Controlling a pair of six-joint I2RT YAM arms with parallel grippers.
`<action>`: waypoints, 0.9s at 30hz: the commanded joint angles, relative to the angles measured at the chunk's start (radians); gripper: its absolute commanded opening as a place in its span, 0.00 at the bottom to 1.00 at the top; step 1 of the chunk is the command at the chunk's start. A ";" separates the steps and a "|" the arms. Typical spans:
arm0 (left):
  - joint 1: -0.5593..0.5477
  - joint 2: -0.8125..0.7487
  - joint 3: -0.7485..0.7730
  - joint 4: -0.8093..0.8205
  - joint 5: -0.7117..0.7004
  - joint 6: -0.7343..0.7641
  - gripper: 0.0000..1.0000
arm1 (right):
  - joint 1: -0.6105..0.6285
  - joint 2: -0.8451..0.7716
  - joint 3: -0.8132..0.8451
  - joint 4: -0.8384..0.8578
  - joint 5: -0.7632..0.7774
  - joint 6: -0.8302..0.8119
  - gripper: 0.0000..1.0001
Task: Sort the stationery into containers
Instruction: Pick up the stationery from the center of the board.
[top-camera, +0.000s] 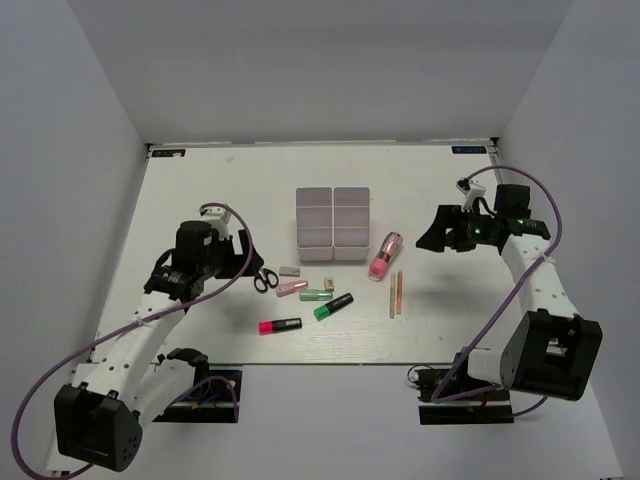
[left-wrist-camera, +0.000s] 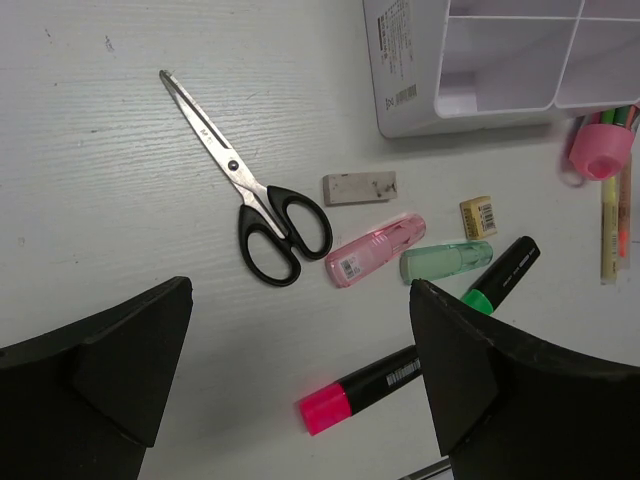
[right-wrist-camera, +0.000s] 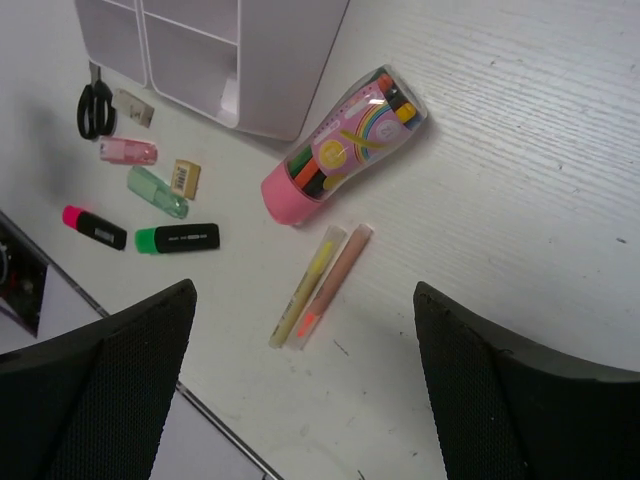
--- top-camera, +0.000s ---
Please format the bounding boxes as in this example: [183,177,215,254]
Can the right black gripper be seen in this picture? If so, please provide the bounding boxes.
[416,205,496,253]

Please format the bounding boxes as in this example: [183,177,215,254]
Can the black handled scissors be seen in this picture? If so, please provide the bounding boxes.
[253,267,279,294]

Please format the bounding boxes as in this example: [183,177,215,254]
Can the pink transparent highlighter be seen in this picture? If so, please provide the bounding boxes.
[275,280,309,297]

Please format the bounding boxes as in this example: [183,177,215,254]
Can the pink glue stick tube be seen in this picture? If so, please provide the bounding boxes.
[368,232,403,281]

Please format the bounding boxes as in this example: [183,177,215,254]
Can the green transparent highlighter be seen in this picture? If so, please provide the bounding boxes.
[299,289,334,302]

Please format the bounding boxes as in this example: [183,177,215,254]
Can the yellow thin pen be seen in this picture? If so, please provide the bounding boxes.
[389,273,397,319]

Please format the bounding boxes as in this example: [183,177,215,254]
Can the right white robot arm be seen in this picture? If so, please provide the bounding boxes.
[416,179,603,403]

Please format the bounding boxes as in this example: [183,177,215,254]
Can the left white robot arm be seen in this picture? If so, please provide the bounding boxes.
[54,220,264,472]

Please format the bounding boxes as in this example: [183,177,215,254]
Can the grey eraser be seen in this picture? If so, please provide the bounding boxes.
[279,267,301,277]

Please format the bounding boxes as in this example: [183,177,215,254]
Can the pink black highlighter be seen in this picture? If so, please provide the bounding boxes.
[259,318,302,335]

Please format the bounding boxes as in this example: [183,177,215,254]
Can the right blue label sticker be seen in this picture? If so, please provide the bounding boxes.
[451,145,487,155]

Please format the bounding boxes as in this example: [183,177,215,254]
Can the blue label sticker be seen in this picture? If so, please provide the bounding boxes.
[151,149,186,158]
[451,145,487,155]

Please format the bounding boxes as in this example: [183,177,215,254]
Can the left white organizer box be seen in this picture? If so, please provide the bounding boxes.
[295,187,333,263]

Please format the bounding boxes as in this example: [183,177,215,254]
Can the white organizer box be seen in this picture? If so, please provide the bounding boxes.
[295,187,333,263]
[333,187,371,262]

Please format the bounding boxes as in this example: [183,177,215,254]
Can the green black highlighter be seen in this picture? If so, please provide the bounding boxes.
[313,293,354,321]

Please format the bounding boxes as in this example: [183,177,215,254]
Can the right white organizer box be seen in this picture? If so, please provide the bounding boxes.
[333,187,371,262]

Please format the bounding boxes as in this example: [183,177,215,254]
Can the left blue label sticker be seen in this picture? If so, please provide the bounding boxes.
[151,149,186,158]

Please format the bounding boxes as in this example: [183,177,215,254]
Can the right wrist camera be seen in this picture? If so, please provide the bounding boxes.
[456,178,486,212]

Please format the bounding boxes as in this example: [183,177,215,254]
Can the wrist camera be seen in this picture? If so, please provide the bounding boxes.
[456,178,486,212]
[199,206,231,237]

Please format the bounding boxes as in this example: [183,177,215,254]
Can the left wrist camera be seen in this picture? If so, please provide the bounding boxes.
[199,206,231,237]

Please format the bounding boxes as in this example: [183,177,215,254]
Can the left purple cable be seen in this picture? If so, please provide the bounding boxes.
[10,202,254,476]

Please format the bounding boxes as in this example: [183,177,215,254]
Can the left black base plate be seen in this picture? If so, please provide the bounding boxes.
[153,369,243,424]

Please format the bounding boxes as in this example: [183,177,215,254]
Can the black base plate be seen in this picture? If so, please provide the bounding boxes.
[153,369,243,424]
[406,365,514,426]

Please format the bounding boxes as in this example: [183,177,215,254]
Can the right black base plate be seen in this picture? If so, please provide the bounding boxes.
[406,365,514,426]

